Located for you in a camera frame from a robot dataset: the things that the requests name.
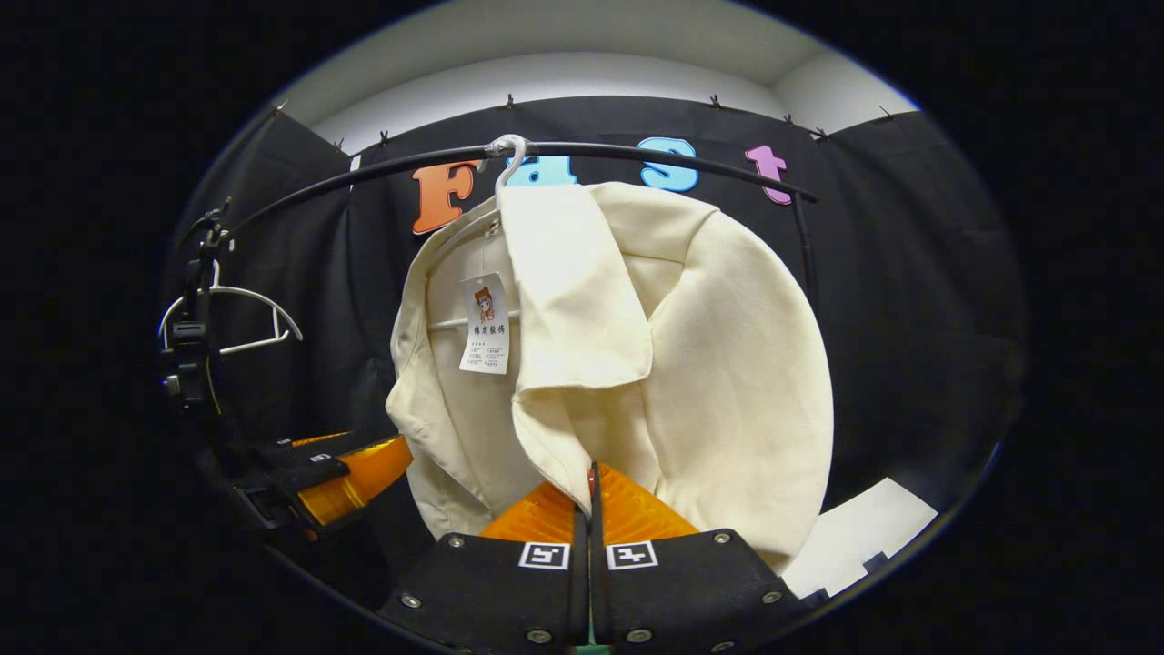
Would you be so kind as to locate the white paper hang tag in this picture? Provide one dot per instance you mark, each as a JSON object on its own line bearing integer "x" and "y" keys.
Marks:
{"x": 486, "y": 346}

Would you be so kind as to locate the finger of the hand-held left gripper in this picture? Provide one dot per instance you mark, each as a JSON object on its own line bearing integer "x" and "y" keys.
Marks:
{"x": 309, "y": 452}
{"x": 364, "y": 478}

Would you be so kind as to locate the cream jacket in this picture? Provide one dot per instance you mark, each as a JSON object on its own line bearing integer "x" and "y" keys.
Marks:
{"x": 727, "y": 364}

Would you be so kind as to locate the white plastic clothes hanger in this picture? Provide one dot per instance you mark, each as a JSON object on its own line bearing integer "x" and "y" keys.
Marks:
{"x": 514, "y": 168}
{"x": 245, "y": 293}

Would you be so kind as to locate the black clothes rack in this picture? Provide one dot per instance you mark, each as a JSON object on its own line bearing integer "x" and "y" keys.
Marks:
{"x": 600, "y": 147}

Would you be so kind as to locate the white flat board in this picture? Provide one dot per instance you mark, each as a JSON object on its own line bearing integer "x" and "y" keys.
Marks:
{"x": 864, "y": 537}

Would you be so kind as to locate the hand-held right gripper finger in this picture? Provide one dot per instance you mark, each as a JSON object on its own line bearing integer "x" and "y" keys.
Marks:
{"x": 579, "y": 582}
{"x": 597, "y": 582}

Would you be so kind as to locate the black backdrop cloth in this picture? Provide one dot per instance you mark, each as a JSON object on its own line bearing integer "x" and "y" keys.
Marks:
{"x": 909, "y": 318}

